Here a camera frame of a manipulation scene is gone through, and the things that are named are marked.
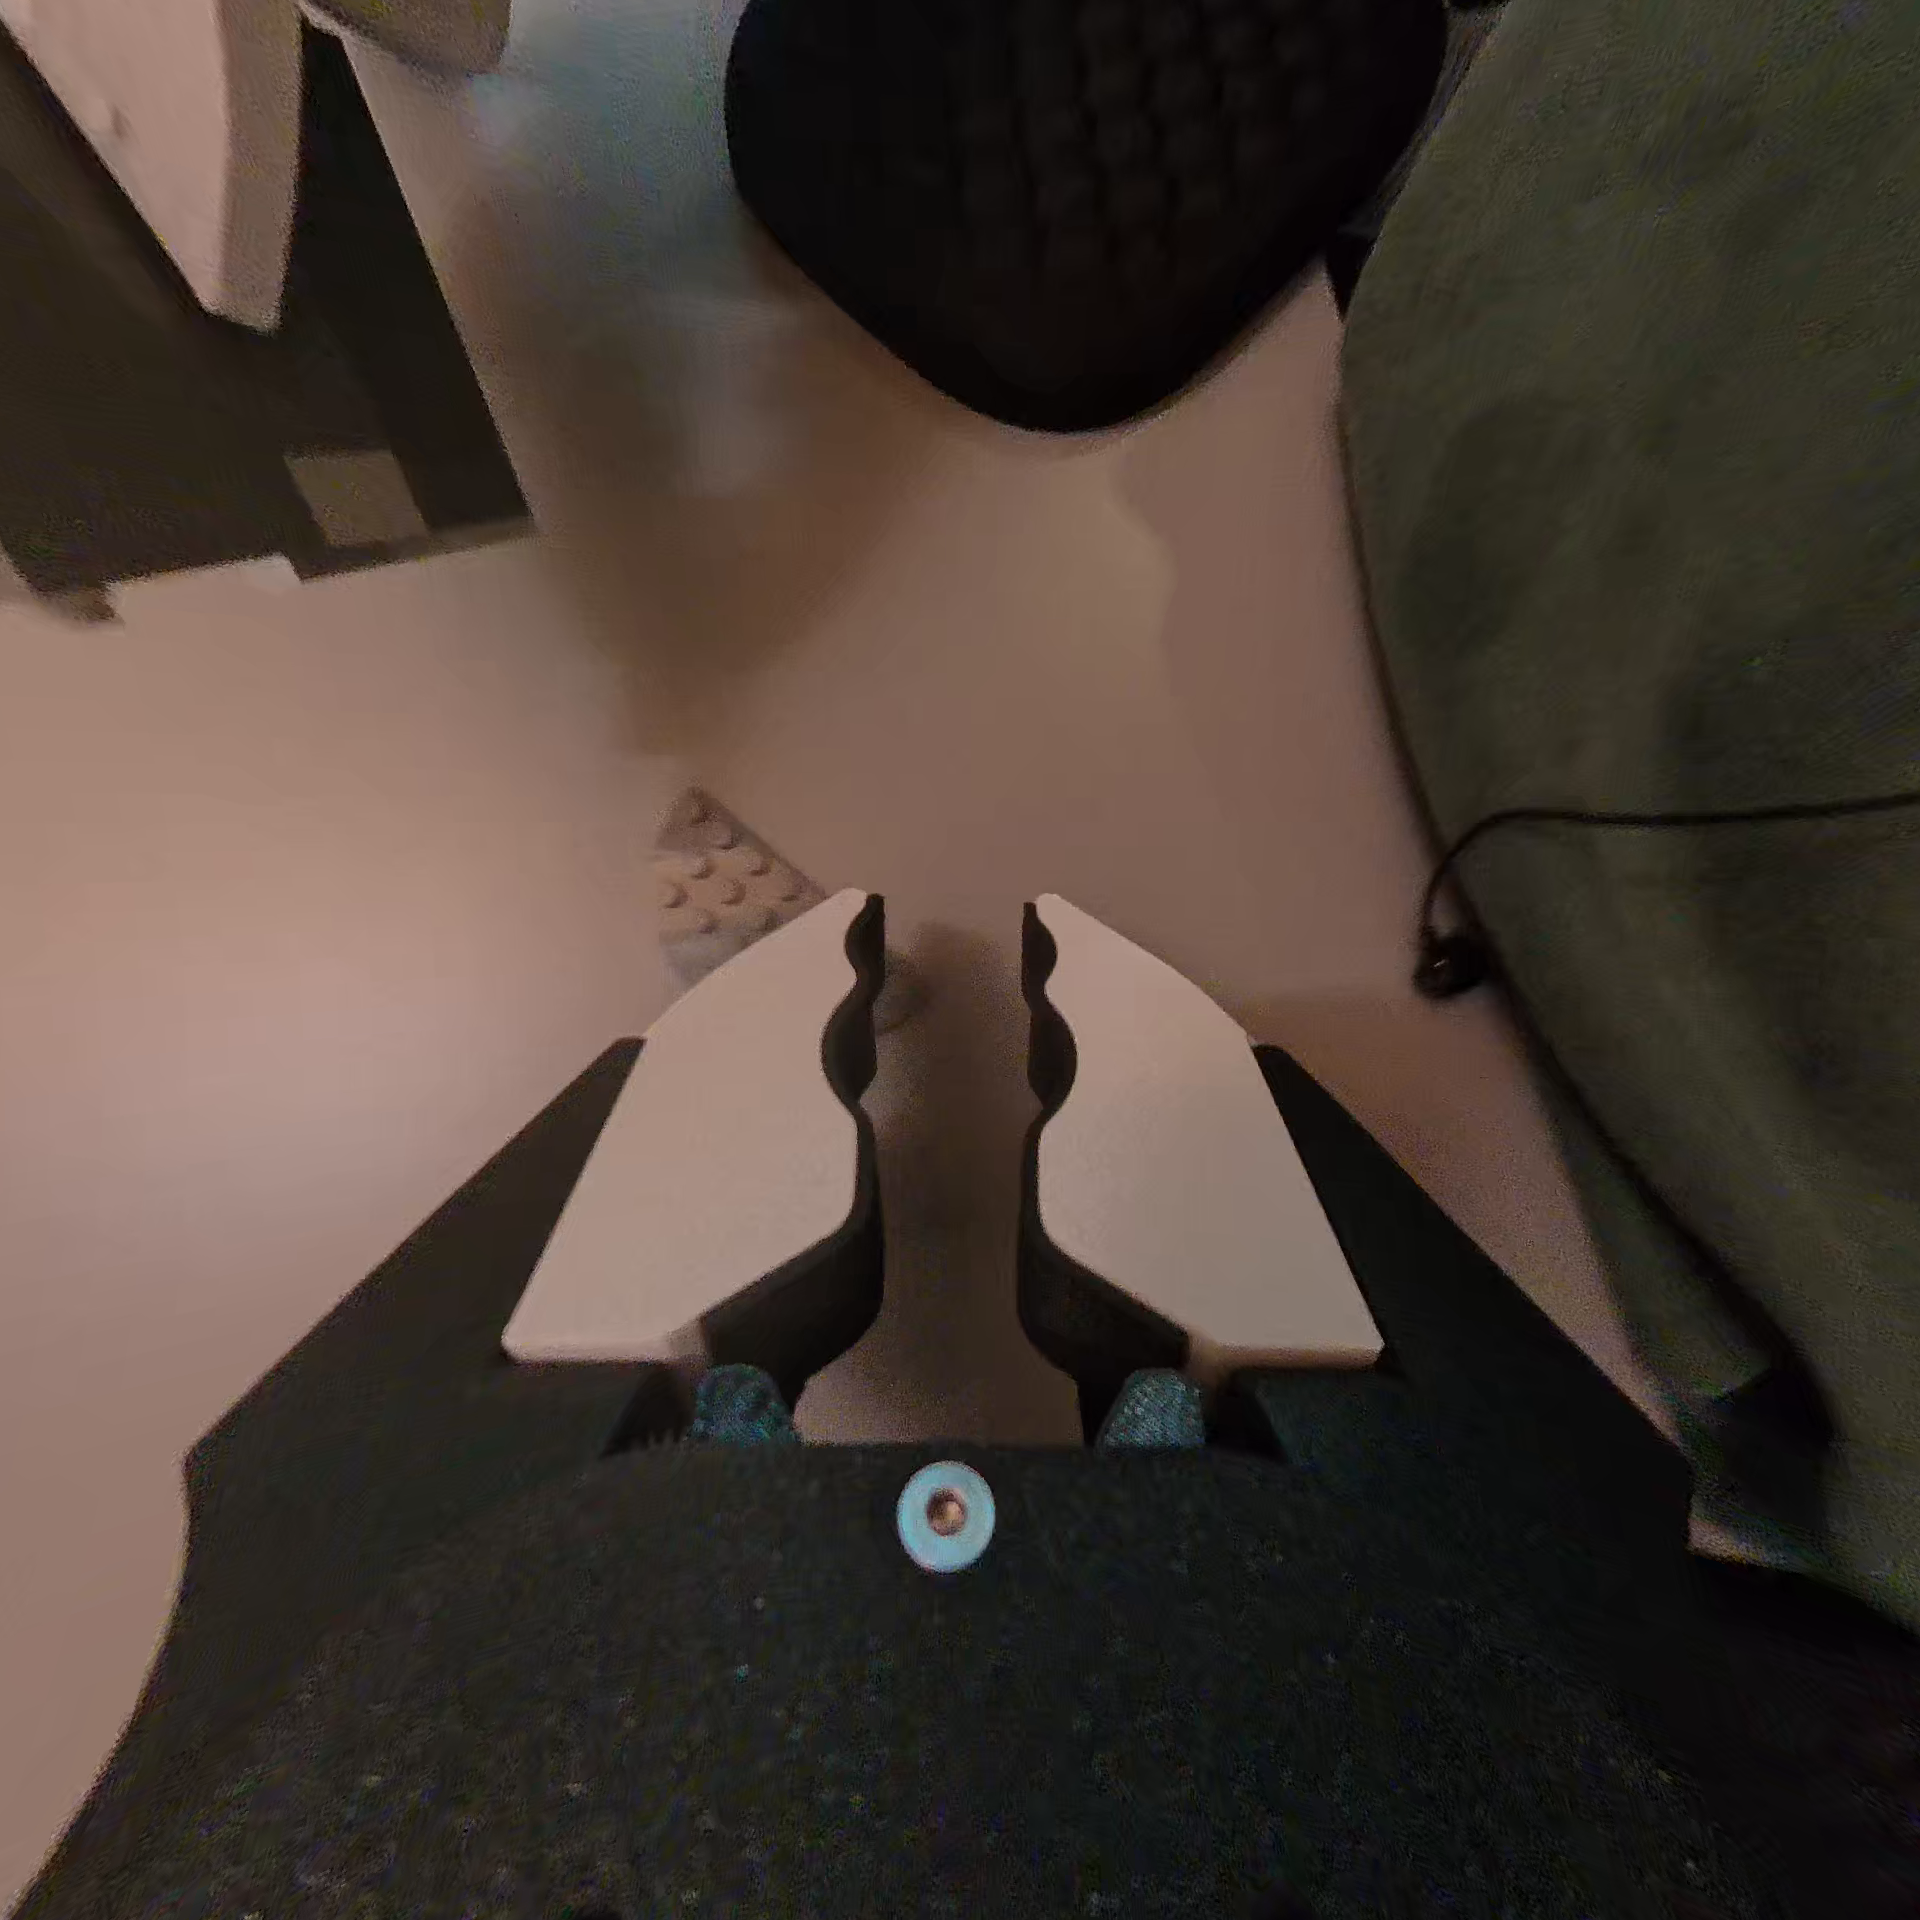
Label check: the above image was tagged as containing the dark furniture frame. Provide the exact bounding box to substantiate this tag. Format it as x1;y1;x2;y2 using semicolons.
0;0;537;619

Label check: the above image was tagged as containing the grey desk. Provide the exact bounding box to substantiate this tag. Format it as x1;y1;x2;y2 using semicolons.
0;269;1696;1877

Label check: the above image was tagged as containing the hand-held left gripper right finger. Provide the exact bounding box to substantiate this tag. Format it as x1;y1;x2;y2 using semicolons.
1019;896;1383;1396

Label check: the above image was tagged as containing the grey rounded brick plate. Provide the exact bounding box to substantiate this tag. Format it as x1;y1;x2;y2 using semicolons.
651;787;830;989

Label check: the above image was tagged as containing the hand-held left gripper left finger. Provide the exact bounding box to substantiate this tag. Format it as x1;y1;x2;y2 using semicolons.
504;891;889;1394

